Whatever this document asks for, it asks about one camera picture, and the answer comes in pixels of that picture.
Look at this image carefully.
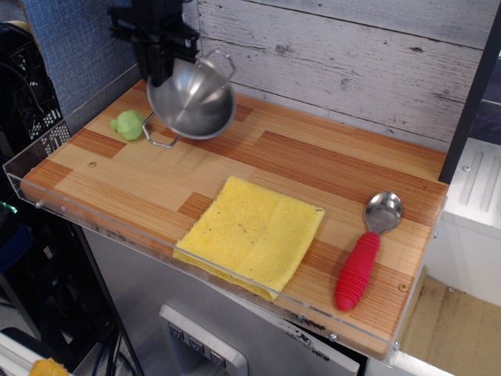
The yellow folded cloth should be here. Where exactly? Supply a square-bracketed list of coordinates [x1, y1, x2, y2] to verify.
[174, 176, 325, 301]

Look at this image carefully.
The yellow object bottom left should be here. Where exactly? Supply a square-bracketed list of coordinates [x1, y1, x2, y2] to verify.
[28, 358, 70, 376]

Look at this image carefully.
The black plastic crate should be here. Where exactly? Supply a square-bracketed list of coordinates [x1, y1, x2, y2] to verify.
[1, 42, 63, 141]

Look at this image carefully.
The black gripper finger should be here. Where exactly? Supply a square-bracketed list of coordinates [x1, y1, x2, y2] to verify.
[148, 43, 175, 87]
[132, 41, 150, 81]

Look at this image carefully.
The dark grey right post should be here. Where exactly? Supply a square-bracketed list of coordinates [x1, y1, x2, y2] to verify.
[438, 5, 500, 184]

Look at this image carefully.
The clear acrylic table guard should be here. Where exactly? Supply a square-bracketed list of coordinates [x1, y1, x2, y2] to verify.
[2, 52, 449, 367]

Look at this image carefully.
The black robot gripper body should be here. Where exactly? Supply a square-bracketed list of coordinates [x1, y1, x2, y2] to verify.
[107, 0, 199, 62]

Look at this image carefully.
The stainless steel appliance below table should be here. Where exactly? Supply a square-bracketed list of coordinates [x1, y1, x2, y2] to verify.
[84, 230, 367, 375]

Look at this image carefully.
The green toy figure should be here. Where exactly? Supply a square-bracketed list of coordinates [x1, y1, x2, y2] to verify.
[110, 109, 145, 141]

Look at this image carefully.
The white ribbed cabinet right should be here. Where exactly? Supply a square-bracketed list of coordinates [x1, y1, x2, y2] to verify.
[424, 139, 500, 306]

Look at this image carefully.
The steel bowl with wire handles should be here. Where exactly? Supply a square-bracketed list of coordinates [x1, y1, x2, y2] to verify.
[142, 49, 236, 149]

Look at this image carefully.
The red handled metal spoon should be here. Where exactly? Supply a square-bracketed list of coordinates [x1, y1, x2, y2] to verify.
[334, 191, 403, 311]

